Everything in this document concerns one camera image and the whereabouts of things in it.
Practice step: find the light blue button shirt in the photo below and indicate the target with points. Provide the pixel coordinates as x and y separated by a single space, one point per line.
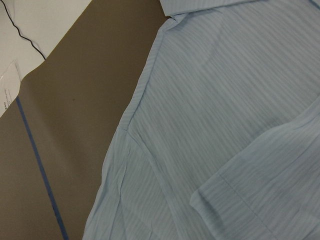
219 74

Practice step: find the clear plastic bag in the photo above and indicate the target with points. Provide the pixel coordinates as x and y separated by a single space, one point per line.
10 82

